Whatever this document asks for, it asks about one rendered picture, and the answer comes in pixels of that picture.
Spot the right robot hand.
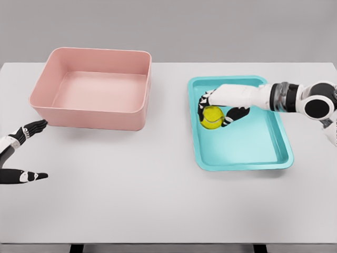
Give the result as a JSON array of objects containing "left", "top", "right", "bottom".
[{"left": 197, "top": 83, "right": 254, "bottom": 129}]

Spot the yellow tennis ball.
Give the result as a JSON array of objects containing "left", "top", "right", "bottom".
[{"left": 200, "top": 105, "right": 224, "bottom": 130}]

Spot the blue tray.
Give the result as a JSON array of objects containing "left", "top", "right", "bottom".
[{"left": 187, "top": 75, "right": 294, "bottom": 172}]

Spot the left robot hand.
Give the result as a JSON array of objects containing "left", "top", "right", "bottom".
[{"left": 0, "top": 119, "right": 49, "bottom": 185}]

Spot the pink basket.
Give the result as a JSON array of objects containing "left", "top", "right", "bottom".
[{"left": 28, "top": 47, "right": 153, "bottom": 131}]

